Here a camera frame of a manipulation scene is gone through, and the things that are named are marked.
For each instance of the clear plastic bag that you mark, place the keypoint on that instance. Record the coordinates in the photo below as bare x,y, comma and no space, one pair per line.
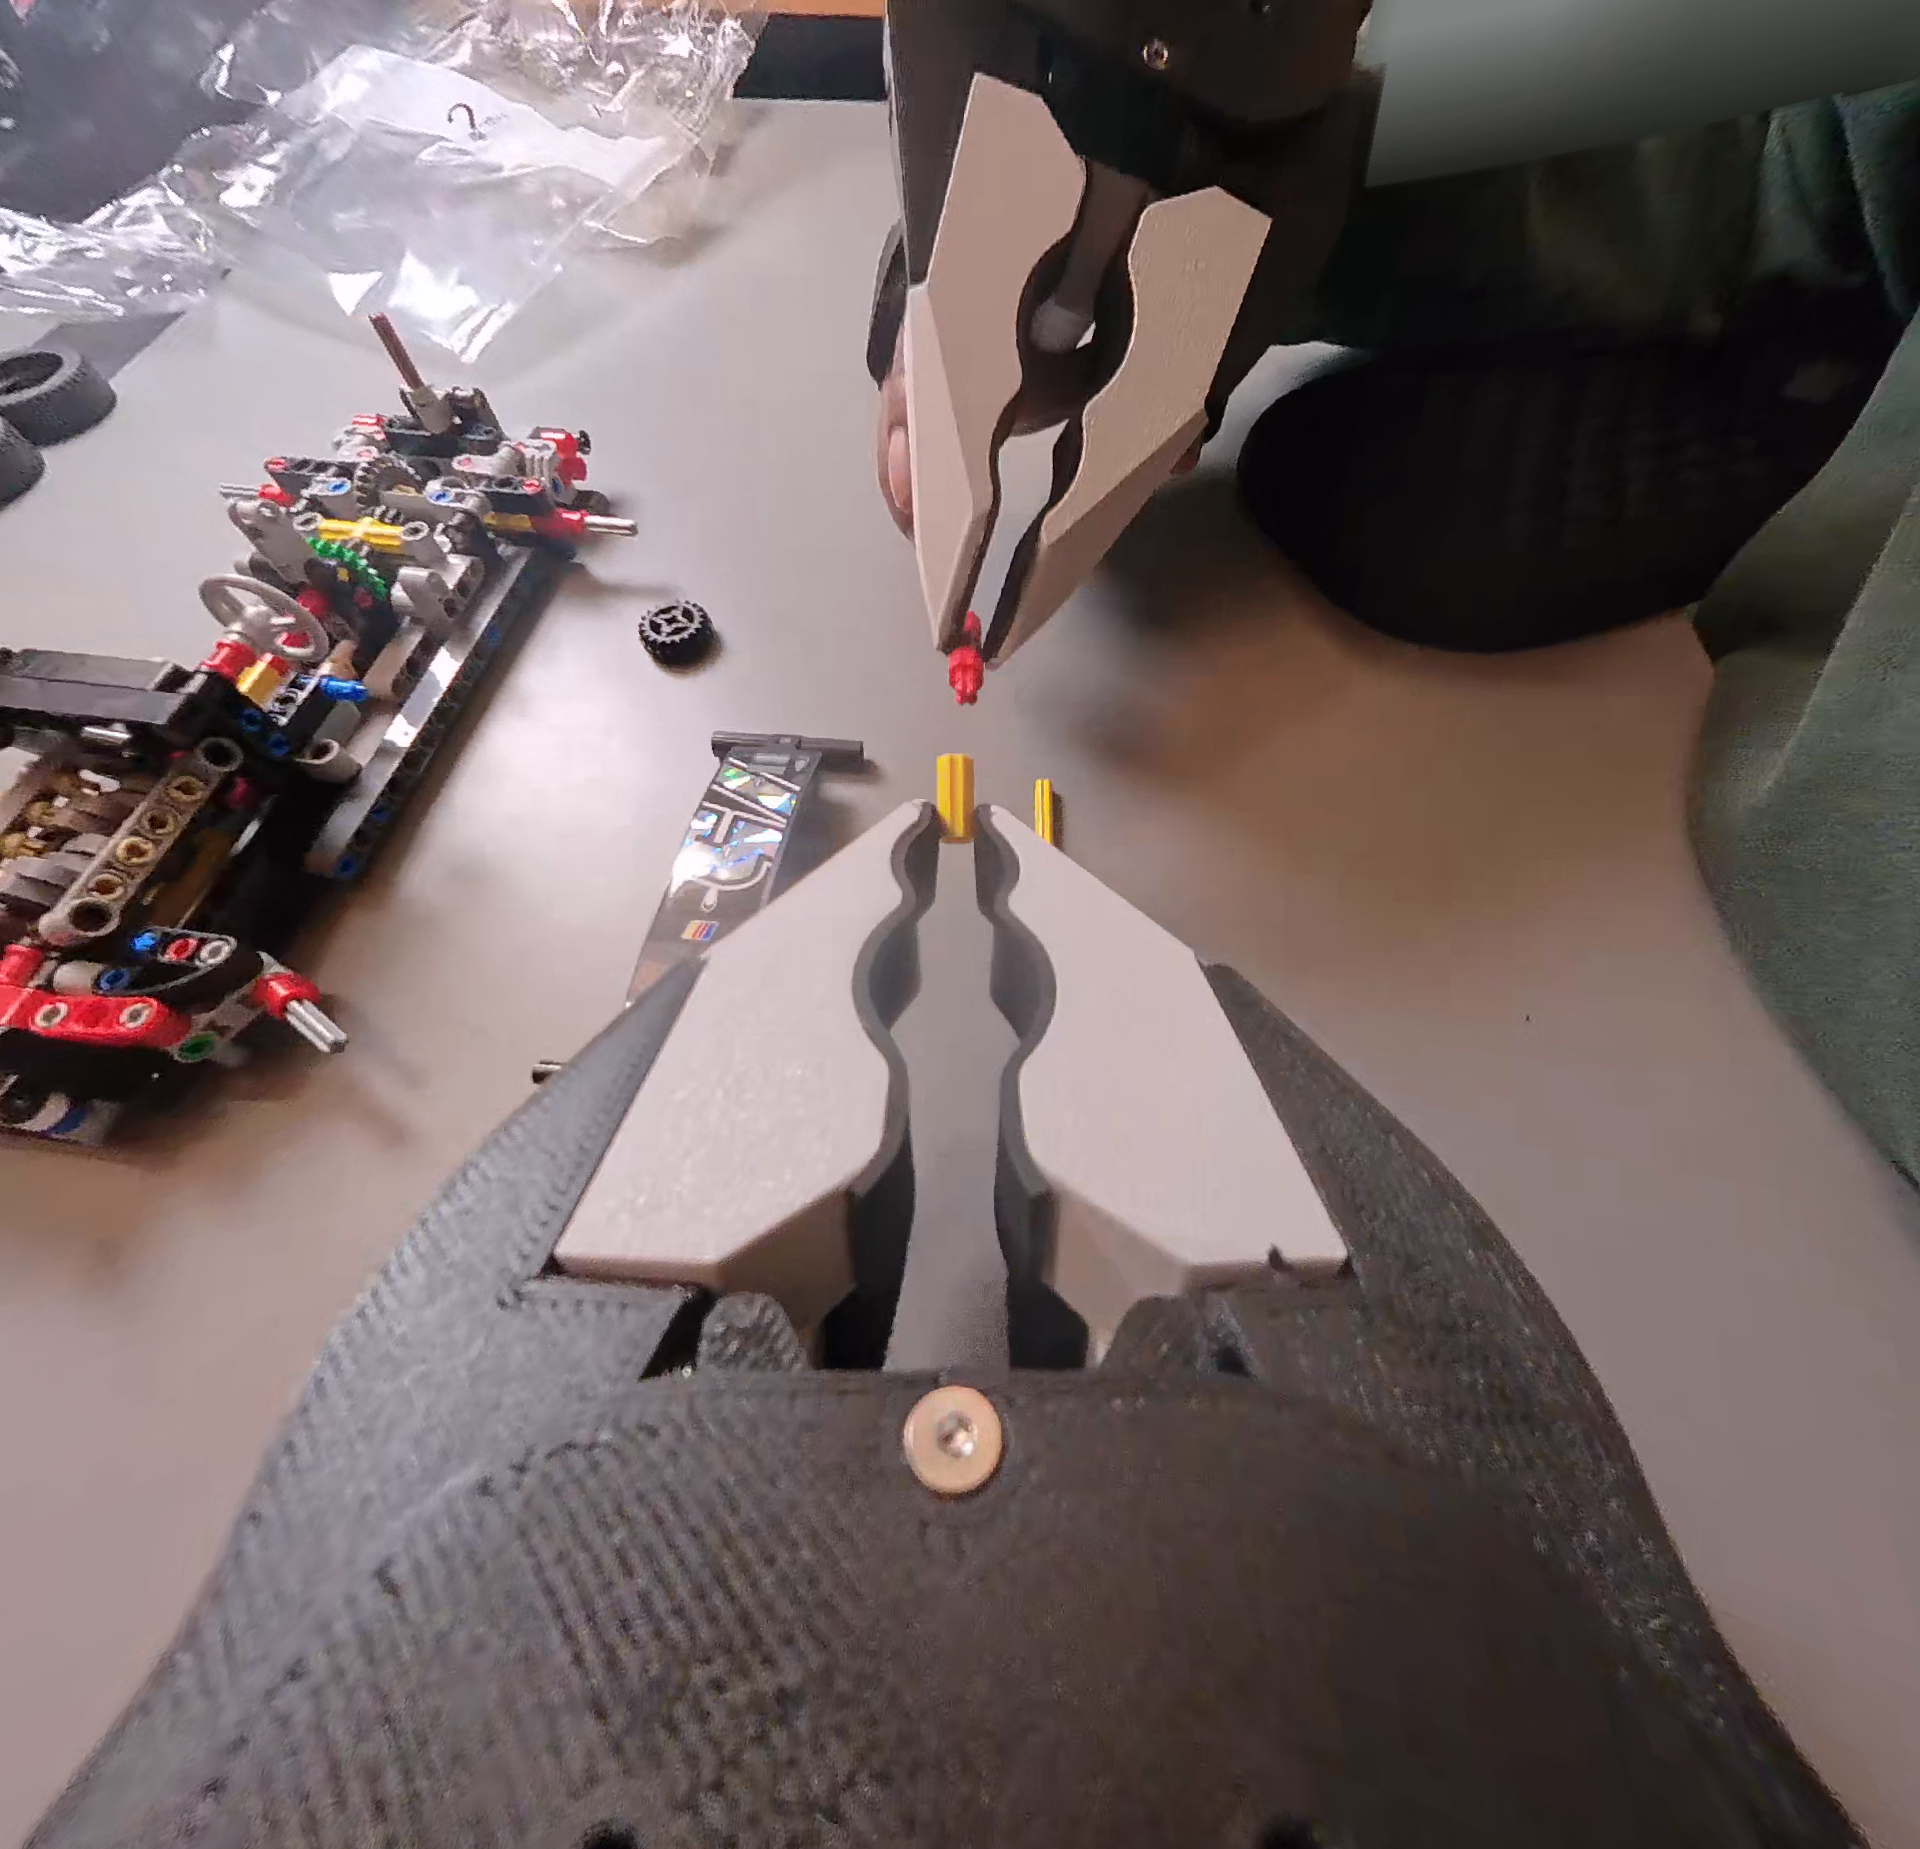
450,156

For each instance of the person's right hand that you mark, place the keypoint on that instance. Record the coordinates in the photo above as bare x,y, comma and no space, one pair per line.
896,454

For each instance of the black lego panel assembly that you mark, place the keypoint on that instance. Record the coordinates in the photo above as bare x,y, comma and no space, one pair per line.
736,843

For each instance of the lego set box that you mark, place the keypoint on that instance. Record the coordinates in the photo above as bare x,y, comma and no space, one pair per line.
91,108

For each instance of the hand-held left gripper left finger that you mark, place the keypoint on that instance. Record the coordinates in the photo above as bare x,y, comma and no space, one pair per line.
749,1085

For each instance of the thin yellow lego axle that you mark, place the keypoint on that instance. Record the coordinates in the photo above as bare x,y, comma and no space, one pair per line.
1044,806

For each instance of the yellow lego axle connector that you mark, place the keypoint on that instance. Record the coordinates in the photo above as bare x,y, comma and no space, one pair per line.
956,791

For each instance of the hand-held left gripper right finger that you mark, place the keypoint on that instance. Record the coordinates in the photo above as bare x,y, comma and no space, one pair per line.
1170,1115

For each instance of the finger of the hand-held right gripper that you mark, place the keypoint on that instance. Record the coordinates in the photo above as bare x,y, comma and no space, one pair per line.
1170,320
968,305

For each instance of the lego car chassis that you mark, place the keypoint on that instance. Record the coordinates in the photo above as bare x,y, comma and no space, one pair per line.
374,530

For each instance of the red lego axle pin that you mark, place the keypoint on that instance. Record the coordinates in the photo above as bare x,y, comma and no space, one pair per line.
964,664

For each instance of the black lego tyre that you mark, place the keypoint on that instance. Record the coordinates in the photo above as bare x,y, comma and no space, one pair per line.
53,396
11,470

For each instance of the person's right forearm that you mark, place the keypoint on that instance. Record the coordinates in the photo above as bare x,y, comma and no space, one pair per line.
1501,500

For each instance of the black lego gear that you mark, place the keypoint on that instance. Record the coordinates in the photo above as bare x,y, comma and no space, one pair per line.
678,634

